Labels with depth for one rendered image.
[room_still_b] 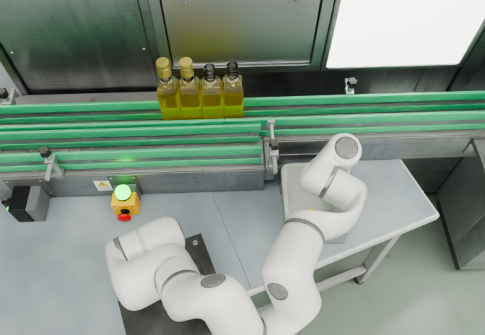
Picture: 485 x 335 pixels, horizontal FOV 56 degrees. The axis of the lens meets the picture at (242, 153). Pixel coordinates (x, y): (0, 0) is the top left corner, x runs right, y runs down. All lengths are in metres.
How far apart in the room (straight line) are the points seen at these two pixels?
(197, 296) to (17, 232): 0.85
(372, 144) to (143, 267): 0.82
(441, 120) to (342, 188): 0.57
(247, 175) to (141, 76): 0.46
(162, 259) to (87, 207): 0.60
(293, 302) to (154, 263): 0.28
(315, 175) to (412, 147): 0.60
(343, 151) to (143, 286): 0.48
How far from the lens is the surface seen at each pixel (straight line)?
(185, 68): 1.16
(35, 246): 1.46
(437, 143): 1.51
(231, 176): 1.32
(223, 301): 0.74
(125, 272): 0.91
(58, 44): 1.42
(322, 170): 0.95
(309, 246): 0.81
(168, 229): 1.00
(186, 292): 0.77
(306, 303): 0.81
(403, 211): 1.46
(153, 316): 1.27
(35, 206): 1.41
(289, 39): 1.30
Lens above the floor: 1.99
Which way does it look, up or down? 57 degrees down
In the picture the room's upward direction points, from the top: straight up
